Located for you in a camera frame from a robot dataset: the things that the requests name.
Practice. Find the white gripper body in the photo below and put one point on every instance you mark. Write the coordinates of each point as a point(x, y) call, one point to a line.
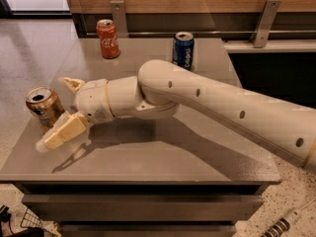
point(92, 100)

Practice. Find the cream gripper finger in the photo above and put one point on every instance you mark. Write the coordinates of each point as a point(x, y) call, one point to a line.
point(73, 85)
point(67, 127)

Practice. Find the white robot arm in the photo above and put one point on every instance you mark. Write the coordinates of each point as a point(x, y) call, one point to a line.
point(284, 128)

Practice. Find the orange soda can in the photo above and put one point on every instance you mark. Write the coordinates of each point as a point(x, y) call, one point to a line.
point(45, 106)

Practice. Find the red cola can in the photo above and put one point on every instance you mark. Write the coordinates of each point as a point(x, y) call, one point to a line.
point(107, 33)

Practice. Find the blue cola can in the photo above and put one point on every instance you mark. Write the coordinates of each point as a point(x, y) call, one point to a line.
point(183, 50)

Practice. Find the grey drawer cabinet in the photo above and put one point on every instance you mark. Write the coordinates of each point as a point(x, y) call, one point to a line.
point(183, 176)

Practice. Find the white power strip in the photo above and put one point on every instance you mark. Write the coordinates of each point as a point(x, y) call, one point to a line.
point(283, 224)

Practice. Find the left metal bracket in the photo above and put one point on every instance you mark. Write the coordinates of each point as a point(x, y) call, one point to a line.
point(119, 17)

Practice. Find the metal bracket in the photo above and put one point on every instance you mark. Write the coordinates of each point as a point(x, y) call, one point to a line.
point(261, 33)
point(119, 17)

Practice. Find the black wire basket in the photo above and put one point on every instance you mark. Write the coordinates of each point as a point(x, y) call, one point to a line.
point(30, 224)

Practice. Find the right metal bracket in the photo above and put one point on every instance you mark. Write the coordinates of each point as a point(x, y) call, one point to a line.
point(261, 33)

